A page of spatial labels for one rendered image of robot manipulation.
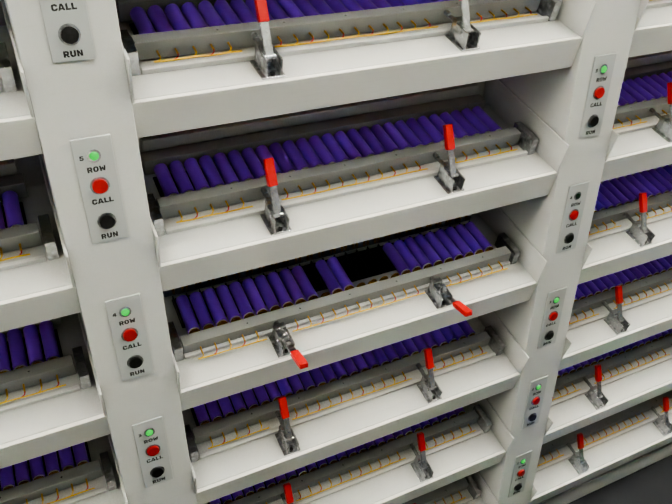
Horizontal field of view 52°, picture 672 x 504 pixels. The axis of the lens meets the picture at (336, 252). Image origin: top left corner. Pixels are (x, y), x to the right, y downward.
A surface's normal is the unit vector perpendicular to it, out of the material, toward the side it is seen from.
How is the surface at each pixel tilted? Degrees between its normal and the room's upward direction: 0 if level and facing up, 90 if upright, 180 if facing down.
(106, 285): 90
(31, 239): 105
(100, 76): 90
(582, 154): 90
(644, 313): 15
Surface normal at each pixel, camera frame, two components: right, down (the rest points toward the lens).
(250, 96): 0.42, 0.68
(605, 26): 0.44, 0.47
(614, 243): 0.11, -0.70
